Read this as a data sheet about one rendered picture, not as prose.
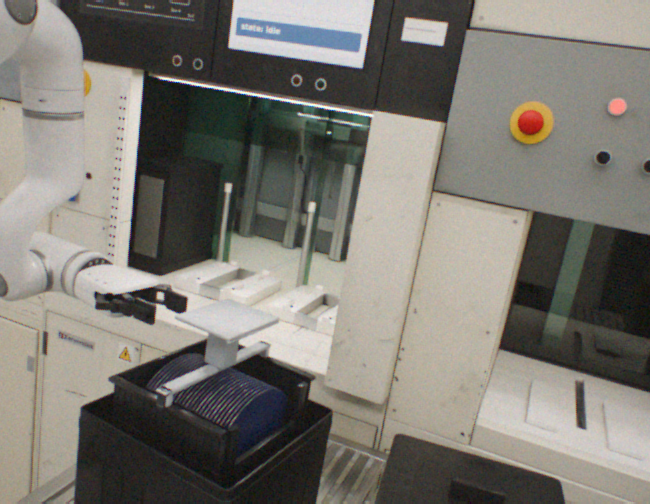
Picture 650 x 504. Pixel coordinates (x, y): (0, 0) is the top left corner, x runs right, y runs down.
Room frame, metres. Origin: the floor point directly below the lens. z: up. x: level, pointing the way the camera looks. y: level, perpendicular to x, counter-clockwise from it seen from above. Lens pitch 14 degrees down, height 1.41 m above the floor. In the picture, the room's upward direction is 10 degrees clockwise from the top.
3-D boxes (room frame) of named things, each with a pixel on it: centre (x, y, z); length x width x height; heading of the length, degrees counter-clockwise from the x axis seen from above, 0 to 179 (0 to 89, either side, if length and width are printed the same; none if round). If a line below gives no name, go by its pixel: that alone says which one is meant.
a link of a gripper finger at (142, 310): (0.85, 0.27, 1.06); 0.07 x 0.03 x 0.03; 62
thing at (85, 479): (0.82, 0.12, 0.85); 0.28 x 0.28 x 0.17; 63
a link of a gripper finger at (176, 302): (0.93, 0.23, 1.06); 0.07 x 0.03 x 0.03; 62
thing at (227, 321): (0.82, 0.13, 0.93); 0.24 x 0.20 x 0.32; 153
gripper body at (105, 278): (0.93, 0.33, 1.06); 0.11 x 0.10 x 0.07; 62
